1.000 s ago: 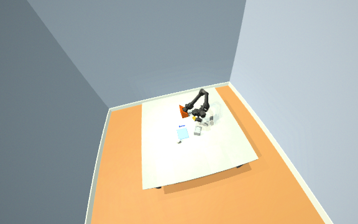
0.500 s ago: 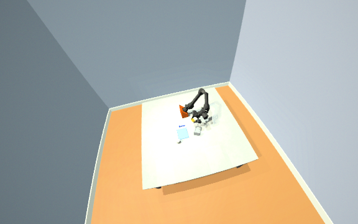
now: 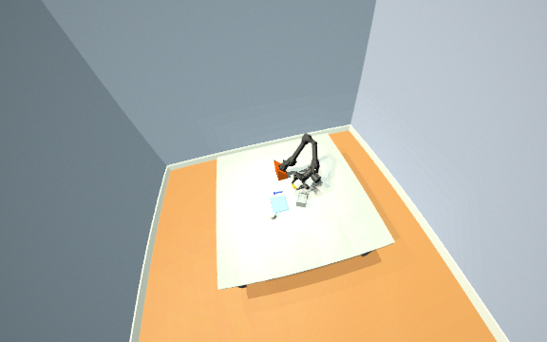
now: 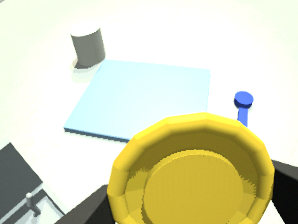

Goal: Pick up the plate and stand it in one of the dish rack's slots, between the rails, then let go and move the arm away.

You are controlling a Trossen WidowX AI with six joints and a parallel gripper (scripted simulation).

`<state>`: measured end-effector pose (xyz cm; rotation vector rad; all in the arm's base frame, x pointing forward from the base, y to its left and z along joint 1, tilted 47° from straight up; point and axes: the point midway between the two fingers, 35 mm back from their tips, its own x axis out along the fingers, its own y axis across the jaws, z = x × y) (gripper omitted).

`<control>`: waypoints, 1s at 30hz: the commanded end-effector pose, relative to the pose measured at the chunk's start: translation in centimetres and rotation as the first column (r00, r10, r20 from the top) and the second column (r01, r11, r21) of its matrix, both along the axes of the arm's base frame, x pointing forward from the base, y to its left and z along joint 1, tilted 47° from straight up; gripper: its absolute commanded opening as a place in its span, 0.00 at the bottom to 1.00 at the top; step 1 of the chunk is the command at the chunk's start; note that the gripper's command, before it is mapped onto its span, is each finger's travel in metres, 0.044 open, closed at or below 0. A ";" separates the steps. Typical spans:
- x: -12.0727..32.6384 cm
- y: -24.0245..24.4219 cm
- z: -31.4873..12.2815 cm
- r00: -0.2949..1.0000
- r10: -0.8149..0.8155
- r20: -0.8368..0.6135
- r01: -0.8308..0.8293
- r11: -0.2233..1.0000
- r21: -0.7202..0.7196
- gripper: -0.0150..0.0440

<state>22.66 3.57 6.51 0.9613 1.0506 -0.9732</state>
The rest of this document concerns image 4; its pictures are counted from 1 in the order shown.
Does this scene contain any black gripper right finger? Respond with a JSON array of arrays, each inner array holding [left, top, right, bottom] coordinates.
[[271, 159, 298, 224]]

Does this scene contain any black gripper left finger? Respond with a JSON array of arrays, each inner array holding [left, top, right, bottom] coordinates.
[[55, 184, 116, 224]]

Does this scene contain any grey cylinder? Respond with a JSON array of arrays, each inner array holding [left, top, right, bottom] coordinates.
[[69, 22, 106, 67]]

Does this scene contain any light blue square mat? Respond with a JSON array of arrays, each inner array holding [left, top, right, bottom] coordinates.
[[63, 59, 210, 143]]

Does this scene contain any yellow plate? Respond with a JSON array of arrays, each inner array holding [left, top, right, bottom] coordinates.
[[106, 111, 275, 224]]

